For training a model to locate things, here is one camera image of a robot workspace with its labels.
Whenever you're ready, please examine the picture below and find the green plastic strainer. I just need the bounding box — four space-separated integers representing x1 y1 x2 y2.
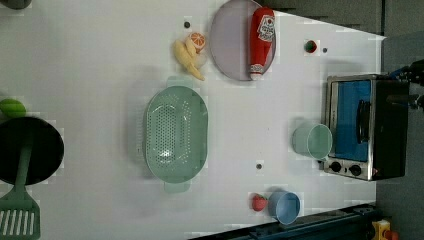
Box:
144 76 208 194

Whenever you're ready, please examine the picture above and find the orange half toy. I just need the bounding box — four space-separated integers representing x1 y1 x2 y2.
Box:
188 32 206 52

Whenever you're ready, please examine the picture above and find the purple round plate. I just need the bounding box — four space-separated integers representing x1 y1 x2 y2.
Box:
209 0 276 81

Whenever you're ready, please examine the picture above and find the green cup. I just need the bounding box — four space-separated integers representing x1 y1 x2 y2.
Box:
292 123 333 160

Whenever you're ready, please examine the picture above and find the red ketchup bottle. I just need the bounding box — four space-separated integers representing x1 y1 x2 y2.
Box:
249 7 275 81

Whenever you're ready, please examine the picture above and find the blue cup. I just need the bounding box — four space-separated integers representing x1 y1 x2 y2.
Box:
268 190 300 225

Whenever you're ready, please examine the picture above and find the small red strawberry toy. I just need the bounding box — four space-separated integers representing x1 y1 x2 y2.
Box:
304 40 317 53

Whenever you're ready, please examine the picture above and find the black toaster oven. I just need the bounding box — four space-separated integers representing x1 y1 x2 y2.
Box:
324 74 409 181

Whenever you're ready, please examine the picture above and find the black pot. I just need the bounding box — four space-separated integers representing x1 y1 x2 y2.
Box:
0 117 64 185

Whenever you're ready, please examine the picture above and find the dark blue bin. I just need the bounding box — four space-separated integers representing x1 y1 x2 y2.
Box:
190 204 382 240

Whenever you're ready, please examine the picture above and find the green lime toy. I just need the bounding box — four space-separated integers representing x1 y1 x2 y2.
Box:
0 99 26 118

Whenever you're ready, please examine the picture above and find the green slotted spatula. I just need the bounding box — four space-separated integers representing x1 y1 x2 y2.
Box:
0 143 41 240

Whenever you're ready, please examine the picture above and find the black cylinder cup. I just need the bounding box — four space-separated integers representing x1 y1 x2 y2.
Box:
0 0 32 10

